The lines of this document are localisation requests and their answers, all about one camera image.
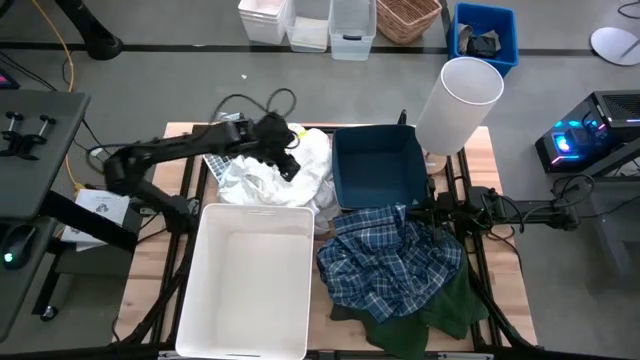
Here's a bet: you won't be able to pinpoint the dark grey desk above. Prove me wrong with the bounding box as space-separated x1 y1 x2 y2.
0 89 92 342

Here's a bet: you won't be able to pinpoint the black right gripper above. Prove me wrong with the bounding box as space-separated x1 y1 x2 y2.
422 192 454 242

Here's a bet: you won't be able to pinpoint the black computer tower with lights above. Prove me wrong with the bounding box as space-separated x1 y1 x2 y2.
534 89 640 176

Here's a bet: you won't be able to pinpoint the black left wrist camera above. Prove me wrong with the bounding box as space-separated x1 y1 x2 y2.
258 111 294 137

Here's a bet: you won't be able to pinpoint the black computer mouse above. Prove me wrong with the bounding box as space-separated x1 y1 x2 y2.
0 224 39 272

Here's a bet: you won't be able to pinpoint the blue plaid shirt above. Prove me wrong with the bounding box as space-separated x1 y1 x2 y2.
315 203 464 324

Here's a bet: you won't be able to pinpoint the round white disc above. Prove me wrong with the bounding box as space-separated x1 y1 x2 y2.
589 25 640 68

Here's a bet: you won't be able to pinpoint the grey desk calculator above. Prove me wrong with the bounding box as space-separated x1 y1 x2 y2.
201 151 237 182

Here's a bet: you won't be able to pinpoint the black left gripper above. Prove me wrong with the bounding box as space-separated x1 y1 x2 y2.
257 130 303 183

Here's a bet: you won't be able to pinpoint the grey side table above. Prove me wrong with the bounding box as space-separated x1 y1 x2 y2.
582 133 640 284

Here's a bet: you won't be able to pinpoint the dark green garment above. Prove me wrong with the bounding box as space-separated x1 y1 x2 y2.
329 249 491 360

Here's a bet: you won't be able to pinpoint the clear box with black latch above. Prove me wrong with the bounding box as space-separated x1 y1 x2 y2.
327 0 378 63

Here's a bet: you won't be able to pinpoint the wicker basket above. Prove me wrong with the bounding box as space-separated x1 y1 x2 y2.
375 0 444 46

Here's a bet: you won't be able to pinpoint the clear plastic storage box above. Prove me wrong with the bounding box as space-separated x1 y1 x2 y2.
283 0 334 54

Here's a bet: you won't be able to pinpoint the white box with recycling print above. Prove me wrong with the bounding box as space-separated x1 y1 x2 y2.
60 187 132 252

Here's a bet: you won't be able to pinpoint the white storage box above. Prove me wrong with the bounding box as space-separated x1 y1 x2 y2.
237 0 292 46

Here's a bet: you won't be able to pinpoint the blue plastic crate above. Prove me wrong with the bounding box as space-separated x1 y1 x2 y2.
446 1 520 78

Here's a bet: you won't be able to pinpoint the black stand leg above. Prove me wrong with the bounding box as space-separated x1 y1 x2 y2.
53 0 125 62

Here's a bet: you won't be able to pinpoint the white cylindrical lamp shade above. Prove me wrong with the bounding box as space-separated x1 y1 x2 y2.
414 55 506 157

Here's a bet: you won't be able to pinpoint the round wooden lamp base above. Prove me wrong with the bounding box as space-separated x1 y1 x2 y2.
421 147 449 177

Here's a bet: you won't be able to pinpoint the dark clothes in crate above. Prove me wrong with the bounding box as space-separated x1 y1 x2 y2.
458 23 503 59

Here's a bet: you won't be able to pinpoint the white plastic bin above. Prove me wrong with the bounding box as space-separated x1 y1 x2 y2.
174 202 316 360

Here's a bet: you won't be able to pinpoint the dark blue plastic bin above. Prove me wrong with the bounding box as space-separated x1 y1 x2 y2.
331 123 431 212

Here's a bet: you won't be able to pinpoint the black desk clamp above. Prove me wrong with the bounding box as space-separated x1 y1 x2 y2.
0 110 58 162

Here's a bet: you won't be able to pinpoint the dark grey garment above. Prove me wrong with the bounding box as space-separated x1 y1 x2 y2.
329 303 372 324

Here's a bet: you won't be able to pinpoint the black aluminium table frame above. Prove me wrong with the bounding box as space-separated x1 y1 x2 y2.
113 108 542 360

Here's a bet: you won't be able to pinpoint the black computer cables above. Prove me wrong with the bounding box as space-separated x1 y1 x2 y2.
548 171 597 213

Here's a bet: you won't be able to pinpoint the yellow cable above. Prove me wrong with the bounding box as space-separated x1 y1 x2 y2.
30 0 85 194

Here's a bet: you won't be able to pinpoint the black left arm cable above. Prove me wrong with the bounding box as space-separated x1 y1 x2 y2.
208 87 299 127

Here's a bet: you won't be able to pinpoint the white cloth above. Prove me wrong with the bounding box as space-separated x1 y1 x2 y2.
216 123 342 236

